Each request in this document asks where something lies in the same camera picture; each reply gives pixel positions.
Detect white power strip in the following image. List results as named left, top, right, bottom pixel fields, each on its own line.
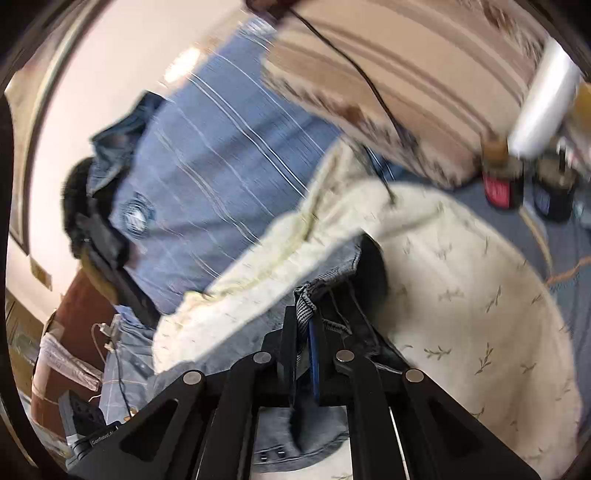
left=90, top=323, right=121, bottom=352

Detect blue plaid quilt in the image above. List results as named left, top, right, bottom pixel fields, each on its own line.
left=90, top=23, right=407, bottom=315

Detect small yellow wall plaque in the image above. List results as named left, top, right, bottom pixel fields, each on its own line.
left=28, top=258, right=54, bottom=289

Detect cream leaf-print blanket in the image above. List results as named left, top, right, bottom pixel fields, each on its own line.
left=152, top=138, right=583, bottom=480

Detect blue denim garment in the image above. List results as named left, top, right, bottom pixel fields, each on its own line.
left=90, top=92, right=162, bottom=195

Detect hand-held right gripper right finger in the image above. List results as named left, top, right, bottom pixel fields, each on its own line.
left=307, top=314, right=542, bottom=480

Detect blue jeans pants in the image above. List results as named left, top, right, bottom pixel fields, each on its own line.
left=252, top=233, right=407, bottom=474

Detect beige striped pillow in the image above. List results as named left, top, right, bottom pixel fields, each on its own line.
left=261, top=0, right=550, bottom=190

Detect thin black cable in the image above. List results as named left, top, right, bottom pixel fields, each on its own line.
left=284, top=2, right=419, bottom=206

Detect black power cable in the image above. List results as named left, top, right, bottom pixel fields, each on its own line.
left=111, top=342, right=137, bottom=421

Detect grey towel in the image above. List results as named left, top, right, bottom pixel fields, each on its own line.
left=39, top=332, right=102, bottom=393

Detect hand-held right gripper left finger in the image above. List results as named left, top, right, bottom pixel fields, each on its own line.
left=67, top=305, right=305, bottom=480

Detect red-labelled jar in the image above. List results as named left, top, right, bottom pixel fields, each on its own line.
left=480, top=138, right=525, bottom=210

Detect dark jar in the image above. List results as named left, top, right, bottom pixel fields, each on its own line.
left=531, top=152, right=578, bottom=222

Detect brown headboard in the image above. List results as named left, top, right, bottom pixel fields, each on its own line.
left=30, top=268, right=121, bottom=439

